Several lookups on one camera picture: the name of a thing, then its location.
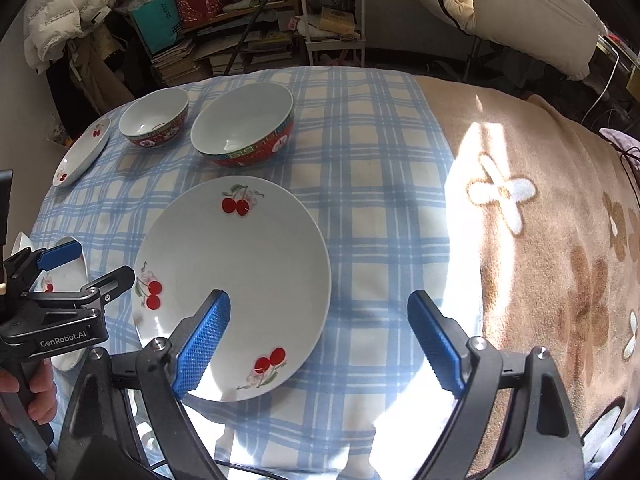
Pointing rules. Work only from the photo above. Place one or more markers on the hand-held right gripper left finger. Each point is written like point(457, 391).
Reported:
point(202, 345)

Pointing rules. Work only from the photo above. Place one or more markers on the white puffer jacket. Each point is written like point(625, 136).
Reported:
point(55, 15)

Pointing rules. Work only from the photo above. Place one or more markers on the large white cherry plate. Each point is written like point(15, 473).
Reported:
point(240, 270)

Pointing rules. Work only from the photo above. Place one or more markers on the floral print bag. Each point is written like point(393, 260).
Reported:
point(60, 130)

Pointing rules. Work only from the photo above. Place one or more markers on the black garment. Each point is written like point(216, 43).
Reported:
point(62, 90)

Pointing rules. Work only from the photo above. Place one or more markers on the large red patterned bowl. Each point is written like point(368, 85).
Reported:
point(240, 125)

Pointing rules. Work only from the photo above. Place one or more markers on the tan cardboard box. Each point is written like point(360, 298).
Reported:
point(337, 20)

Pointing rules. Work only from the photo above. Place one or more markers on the brown flower blanket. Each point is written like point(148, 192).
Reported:
point(550, 260)

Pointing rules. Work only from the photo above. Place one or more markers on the dark green pole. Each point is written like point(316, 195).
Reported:
point(250, 25)

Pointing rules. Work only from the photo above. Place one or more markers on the white rolling cart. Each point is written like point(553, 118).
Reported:
point(330, 42)

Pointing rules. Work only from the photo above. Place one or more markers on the teal cardboard box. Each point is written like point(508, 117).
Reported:
point(155, 22)

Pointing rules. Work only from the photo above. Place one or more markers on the small white cherry plate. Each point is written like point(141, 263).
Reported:
point(80, 157)
point(67, 272)

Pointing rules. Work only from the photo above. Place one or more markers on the beige coat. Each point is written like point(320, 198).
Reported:
point(100, 85)

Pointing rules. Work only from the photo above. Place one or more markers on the wooden bookshelf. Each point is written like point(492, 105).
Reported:
point(235, 16)

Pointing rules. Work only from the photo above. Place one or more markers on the person's left hand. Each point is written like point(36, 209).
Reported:
point(42, 390)

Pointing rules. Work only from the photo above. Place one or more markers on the blue plaid cloth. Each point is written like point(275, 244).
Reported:
point(375, 185)

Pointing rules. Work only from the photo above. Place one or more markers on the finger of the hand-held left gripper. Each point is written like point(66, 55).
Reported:
point(107, 285)
point(60, 255)

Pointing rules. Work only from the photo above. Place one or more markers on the small red patterned bowl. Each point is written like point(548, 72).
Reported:
point(150, 115)

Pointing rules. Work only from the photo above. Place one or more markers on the office chair with cushion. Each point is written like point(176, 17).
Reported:
point(525, 5)

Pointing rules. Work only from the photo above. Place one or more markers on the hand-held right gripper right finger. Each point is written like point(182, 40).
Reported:
point(435, 345)

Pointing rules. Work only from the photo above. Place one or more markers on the stack of books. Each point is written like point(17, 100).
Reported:
point(175, 62)
point(265, 52)

